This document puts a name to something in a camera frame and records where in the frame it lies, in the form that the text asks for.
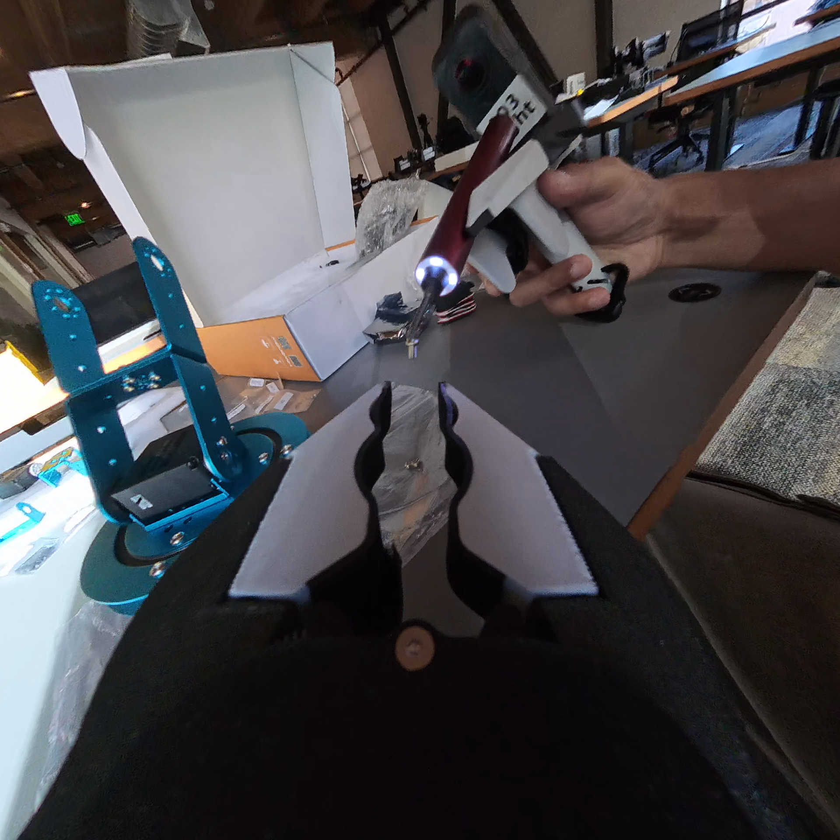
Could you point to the dark foil bag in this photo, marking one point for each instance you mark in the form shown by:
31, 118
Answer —
390, 325

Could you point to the dark wooden post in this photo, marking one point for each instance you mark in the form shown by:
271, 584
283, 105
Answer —
400, 72

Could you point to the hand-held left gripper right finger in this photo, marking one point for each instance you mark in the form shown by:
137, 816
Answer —
518, 512

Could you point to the blue toy robot arm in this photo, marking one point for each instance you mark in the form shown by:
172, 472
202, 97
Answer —
170, 420

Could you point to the clear plastic bag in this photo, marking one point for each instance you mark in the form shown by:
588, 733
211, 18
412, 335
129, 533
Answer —
410, 512

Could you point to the person's right hand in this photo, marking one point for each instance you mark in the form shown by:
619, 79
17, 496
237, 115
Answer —
623, 210

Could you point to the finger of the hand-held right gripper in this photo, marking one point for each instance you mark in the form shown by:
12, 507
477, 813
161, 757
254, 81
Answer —
492, 266
518, 170

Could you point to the red electric screwdriver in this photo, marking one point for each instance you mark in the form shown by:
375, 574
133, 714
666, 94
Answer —
459, 216

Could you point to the black office chair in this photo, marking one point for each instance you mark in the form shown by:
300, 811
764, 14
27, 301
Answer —
679, 134

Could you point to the pile of small screw bags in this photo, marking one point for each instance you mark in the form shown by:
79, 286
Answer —
272, 400

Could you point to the crumpled plastic parts bag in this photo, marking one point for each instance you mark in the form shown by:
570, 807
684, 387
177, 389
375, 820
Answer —
387, 216

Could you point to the background long desk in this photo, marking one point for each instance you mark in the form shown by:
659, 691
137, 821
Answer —
754, 69
623, 105

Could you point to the white and orange cardboard box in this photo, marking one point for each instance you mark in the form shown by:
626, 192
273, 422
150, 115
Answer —
216, 184

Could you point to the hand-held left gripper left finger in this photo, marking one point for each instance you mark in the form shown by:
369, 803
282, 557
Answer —
308, 499

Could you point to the black monitor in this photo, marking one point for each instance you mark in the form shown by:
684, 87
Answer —
701, 38

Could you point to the person's right forearm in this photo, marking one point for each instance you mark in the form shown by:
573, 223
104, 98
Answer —
754, 210

